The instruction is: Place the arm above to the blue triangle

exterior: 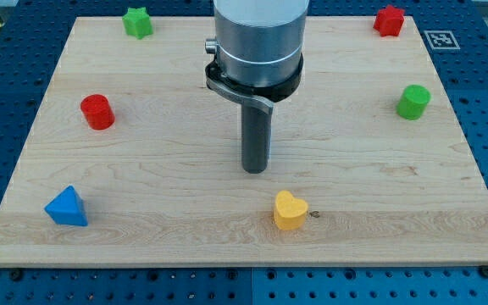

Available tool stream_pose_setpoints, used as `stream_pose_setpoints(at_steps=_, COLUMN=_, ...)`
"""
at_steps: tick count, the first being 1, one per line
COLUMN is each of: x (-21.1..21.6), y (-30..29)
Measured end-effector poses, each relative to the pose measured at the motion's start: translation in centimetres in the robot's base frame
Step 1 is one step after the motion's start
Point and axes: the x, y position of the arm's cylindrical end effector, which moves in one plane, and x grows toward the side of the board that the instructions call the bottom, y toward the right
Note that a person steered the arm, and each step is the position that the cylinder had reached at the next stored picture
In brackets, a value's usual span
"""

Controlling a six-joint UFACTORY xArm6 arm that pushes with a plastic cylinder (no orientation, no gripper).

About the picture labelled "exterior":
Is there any light wooden board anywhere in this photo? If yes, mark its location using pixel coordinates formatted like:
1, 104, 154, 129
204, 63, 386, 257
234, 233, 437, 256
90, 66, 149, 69
0, 15, 488, 269

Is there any red star block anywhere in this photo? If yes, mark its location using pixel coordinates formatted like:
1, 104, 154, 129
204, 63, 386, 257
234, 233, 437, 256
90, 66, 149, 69
373, 4, 405, 36

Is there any green cylinder block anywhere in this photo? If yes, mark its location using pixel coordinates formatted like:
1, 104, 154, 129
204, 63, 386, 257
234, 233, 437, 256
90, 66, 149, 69
396, 84, 431, 120

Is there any green star block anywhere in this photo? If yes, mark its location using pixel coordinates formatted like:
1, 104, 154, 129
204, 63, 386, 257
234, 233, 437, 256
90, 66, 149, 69
122, 7, 153, 39

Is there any white fiducial marker tag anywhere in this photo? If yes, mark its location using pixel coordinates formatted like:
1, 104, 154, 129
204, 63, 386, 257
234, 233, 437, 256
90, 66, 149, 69
424, 30, 460, 50

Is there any yellow heart block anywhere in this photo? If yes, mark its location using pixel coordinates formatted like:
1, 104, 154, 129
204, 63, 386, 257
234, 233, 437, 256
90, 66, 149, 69
273, 190, 308, 230

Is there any blue triangle block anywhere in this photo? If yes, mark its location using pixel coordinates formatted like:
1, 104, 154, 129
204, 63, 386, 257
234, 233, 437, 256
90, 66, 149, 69
44, 186, 88, 226

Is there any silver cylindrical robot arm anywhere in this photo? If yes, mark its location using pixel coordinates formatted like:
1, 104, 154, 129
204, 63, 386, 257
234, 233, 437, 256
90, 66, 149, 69
205, 0, 309, 103

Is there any red cylinder block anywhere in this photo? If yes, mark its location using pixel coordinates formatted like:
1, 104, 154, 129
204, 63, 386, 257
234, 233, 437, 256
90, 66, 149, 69
80, 94, 115, 130

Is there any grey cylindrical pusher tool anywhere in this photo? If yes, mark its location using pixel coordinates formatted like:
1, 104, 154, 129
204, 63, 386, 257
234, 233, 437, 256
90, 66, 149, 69
206, 77, 274, 174

